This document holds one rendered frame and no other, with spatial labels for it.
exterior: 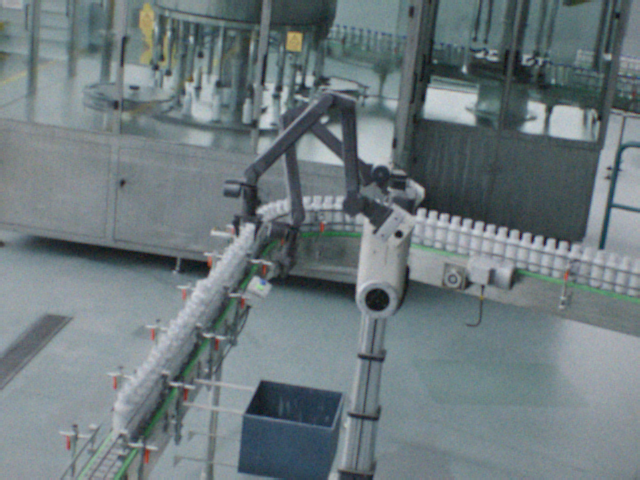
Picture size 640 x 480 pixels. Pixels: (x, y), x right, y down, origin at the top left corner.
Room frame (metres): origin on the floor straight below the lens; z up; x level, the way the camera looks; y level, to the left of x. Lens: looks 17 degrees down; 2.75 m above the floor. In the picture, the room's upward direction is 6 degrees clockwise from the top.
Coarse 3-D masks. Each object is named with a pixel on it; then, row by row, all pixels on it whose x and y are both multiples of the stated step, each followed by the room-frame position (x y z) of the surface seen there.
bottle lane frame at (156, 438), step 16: (256, 272) 5.18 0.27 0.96; (224, 320) 4.53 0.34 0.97; (240, 320) 4.89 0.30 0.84; (224, 336) 4.55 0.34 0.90; (208, 352) 4.27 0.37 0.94; (192, 368) 4.01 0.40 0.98; (176, 400) 3.80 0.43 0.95; (192, 400) 4.05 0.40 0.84; (160, 416) 3.59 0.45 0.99; (176, 416) 3.82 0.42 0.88; (144, 432) 3.46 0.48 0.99; (160, 432) 3.60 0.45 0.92; (160, 448) 3.62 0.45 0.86; (128, 464) 3.24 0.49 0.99; (144, 464) 3.42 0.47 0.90
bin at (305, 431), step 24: (192, 384) 4.02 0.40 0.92; (216, 384) 4.01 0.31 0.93; (264, 384) 4.05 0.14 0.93; (288, 384) 4.04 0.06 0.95; (216, 408) 3.81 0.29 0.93; (264, 408) 4.05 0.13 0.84; (288, 408) 4.04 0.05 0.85; (312, 408) 4.03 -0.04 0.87; (336, 408) 4.02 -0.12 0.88; (192, 432) 4.03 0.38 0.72; (264, 432) 3.74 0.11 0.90; (288, 432) 3.73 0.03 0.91; (312, 432) 3.72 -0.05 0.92; (336, 432) 3.87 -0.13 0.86; (240, 456) 3.75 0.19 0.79; (264, 456) 3.74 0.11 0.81; (288, 456) 3.73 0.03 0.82; (312, 456) 3.72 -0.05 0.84
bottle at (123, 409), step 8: (120, 392) 3.37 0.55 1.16; (128, 392) 3.38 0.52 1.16; (120, 400) 3.35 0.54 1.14; (128, 400) 3.35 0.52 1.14; (120, 408) 3.34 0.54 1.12; (128, 408) 3.34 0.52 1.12; (120, 416) 3.34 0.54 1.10; (128, 416) 3.34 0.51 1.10; (120, 424) 3.34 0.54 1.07; (112, 432) 3.35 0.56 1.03; (112, 440) 3.35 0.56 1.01; (120, 440) 3.34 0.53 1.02
